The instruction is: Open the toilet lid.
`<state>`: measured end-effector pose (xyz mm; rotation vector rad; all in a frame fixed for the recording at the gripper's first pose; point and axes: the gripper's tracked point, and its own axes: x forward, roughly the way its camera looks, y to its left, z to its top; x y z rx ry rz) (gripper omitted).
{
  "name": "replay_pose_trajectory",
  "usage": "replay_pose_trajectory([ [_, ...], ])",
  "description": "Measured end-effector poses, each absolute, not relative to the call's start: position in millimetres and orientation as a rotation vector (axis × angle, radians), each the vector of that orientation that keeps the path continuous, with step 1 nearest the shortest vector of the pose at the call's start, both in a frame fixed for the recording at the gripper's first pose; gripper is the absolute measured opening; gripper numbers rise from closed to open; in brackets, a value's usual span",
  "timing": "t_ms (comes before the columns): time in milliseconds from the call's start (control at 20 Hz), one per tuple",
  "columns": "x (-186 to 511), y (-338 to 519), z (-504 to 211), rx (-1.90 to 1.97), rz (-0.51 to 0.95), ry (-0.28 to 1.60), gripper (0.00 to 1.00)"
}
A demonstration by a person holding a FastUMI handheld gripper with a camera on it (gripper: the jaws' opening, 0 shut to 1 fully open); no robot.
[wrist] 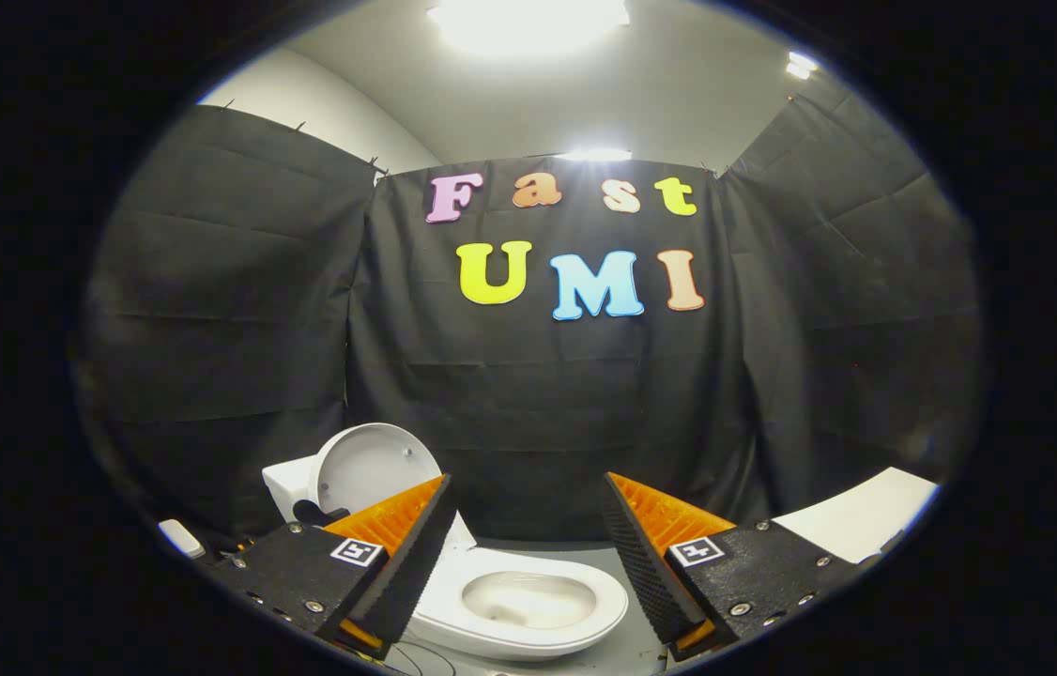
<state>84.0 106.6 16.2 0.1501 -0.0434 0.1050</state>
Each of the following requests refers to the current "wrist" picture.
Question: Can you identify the black backdrop cloth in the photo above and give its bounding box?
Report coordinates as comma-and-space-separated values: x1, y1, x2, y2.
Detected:
71, 80, 987, 547

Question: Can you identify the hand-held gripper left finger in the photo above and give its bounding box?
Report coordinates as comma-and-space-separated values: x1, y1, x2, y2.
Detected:
226, 474, 457, 660

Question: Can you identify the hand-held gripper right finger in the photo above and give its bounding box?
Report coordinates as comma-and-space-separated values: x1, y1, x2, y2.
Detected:
600, 472, 860, 661

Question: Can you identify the white toilet lid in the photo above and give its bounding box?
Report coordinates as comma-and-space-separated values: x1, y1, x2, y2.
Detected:
307, 422, 444, 519

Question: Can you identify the small white device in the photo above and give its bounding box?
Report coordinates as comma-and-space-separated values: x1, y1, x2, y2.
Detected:
157, 518, 207, 561

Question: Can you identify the white ceramic toilet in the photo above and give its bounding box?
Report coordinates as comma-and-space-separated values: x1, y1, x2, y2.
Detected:
262, 422, 631, 662

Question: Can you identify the large ceiling light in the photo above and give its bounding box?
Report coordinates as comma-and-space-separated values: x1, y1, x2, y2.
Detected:
425, 0, 632, 54

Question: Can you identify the grey drawer cabinet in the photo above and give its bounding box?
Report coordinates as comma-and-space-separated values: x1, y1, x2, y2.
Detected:
771, 467, 942, 565

